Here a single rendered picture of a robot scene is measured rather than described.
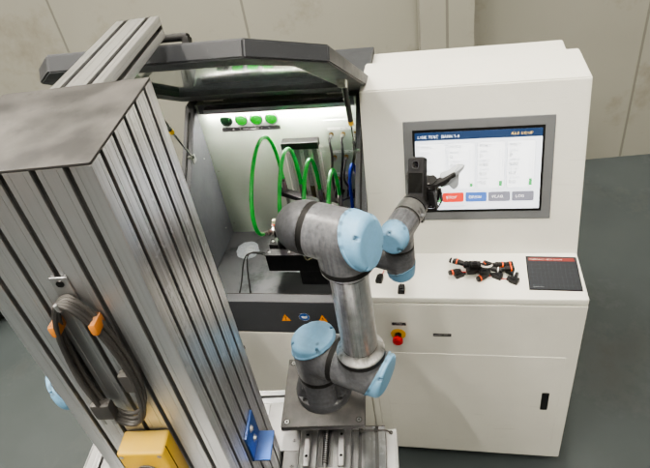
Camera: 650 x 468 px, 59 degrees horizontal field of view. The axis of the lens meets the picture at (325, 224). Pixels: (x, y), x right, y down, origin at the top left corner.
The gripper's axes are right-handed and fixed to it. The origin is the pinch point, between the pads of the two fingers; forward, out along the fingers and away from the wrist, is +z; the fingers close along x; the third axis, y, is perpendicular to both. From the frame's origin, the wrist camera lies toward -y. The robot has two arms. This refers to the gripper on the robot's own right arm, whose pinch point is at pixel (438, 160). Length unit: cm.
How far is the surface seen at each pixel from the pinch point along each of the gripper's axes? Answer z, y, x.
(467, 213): 20.1, 32.6, -2.1
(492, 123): 29.5, 3.6, 6.6
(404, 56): 65, -6, -37
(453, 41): 180, 31, -63
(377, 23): 185, 17, -111
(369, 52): 59, -11, -48
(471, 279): 4.6, 48.4, 2.3
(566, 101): 38.3, 0.9, 26.7
